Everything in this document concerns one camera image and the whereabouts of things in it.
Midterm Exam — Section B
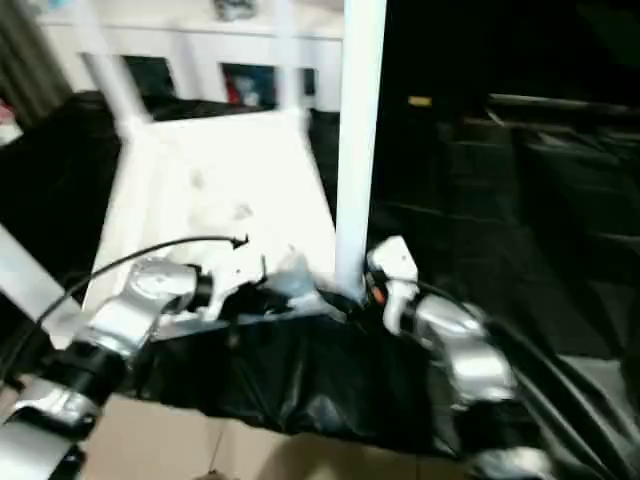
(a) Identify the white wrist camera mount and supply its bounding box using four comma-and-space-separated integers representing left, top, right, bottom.
202, 239, 266, 321
366, 235, 420, 335

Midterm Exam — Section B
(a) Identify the white glass-door cabinet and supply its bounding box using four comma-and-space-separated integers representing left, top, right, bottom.
37, 0, 346, 114

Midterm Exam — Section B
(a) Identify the white plastic table top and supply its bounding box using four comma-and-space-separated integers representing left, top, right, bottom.
42, 107, 351, 346

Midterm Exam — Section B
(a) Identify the dark bundled object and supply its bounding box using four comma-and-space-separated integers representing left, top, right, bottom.
214, 0, 259, 21

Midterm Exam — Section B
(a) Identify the black mat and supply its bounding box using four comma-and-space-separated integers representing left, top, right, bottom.
0, 89, 640, 480

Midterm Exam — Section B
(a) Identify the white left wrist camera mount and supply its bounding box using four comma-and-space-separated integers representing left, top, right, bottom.
202, 239, 266, 321

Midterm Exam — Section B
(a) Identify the grey curtain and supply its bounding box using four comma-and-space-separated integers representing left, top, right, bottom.
0, 0, 74, 126

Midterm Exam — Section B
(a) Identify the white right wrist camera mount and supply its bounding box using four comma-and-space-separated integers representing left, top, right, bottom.
366, 235, 420, 335

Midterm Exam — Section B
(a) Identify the black metal bar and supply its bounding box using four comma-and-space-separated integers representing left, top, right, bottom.
487, 93, 640, 119

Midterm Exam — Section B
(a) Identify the black left wrist camera cable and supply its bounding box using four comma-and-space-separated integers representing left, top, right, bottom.
37, 233, 250, 326

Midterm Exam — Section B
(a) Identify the white plastic table leg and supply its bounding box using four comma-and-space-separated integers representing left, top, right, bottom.
0, 222, 84, 346
333, 0, 389, 301
74, 0, 151, 139
272, 0, 309, 116

